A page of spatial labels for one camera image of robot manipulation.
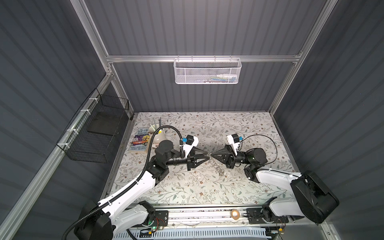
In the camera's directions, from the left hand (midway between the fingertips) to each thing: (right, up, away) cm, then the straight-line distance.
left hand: (208, 156), depth 65 cm
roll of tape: (+16, -31, +10) cm, 36 cm away
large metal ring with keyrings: (+3, -4, -1) cm, 5 cm away
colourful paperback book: (-44, +4, +37) cm, 58 cm away
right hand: (+2, -2, +1) cm, 3 cm away
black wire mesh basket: (-57, +9, +8) cm, 58 cm away
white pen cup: (-29, +7, +31) cm, 43 cm away
